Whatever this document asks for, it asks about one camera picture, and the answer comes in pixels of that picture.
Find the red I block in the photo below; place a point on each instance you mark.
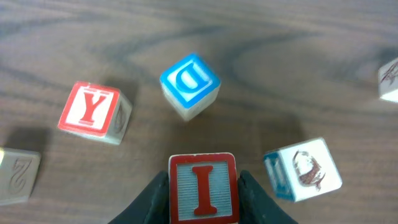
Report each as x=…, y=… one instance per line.
x=203, y=188

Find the white picture block centre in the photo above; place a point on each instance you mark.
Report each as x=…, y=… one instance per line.
x=303, y=170

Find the yellow block top right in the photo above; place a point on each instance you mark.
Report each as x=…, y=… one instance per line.
x=387, y=77

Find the yellow block top centre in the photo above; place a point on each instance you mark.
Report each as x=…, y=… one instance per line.
x=18, y=173

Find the red Y block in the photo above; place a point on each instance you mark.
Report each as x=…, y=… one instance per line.
x=96, y=112

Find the yellow block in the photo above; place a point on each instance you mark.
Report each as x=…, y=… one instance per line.
x=18, y=173
x=387, y=77

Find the blue D block top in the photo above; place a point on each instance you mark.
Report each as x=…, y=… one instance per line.
x=190, y=86

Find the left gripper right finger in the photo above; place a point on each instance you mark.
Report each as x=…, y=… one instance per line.
x=256, y=206

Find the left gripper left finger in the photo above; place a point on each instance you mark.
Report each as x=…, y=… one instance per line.
x=151, y=206

